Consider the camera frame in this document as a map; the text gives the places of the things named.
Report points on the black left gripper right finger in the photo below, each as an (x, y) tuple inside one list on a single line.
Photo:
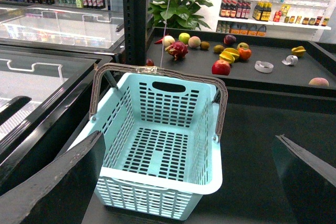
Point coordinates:
[(308, 182)]

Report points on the white tape roll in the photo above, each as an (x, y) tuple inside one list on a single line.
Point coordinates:
[(264, 67)]

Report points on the purple mangosteen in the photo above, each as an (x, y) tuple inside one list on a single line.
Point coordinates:
[(229, 40)]

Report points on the red chili pepper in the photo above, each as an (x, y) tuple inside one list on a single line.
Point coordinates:
[(160, 41)]

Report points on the green potted plant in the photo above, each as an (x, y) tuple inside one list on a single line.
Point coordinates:
[(178, 14)]

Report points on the white shelf with sauce bottles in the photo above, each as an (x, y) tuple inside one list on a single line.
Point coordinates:
[(273, 6)]

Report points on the brown kiwi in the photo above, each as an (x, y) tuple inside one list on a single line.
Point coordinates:
[(218, 49), (204, 45)]

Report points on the pink peach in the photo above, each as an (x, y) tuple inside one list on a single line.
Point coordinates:
[(319, 82)]

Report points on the grey basket handle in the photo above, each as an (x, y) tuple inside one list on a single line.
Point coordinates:
[(220, 97)]

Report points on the red apple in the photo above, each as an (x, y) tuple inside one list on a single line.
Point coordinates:
[(221, 67)]

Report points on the glass freezer lid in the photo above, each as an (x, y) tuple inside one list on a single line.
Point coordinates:
[(101, 31), (54, 85)]

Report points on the small tape roll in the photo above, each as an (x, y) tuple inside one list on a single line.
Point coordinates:
[(290, 60)]

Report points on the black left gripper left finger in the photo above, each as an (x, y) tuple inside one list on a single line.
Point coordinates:
[(61, 191)]

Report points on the glass freezer lid near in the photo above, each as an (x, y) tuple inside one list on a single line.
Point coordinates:
[(54, 85)]

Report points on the yellow starfruit pair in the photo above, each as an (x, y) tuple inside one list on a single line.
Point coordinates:
[(230, 55)]

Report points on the yellow starfruit right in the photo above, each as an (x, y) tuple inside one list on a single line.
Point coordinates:
[(298, 51)]

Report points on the green apple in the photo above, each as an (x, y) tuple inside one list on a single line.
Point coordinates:
[(184, 38)]

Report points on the peach coloured round fruit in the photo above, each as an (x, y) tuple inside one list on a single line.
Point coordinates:
[(194, 42)]

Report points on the pink dragon fruit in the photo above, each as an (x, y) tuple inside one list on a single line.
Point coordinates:
[(177, 50)]

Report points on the small red fruit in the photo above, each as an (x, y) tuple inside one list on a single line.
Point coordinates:
[(149, 63)]

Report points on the glass freezer lid far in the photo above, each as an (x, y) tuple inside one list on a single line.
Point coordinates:
[(101, 31)]

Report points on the orange persimmon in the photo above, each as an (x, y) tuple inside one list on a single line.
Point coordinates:
[(244, 53)]

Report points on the black shelf post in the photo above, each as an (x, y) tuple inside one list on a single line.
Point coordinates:
[(135, 31)]

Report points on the light blue plastic basket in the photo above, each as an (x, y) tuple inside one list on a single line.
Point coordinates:
[(162, 151)]

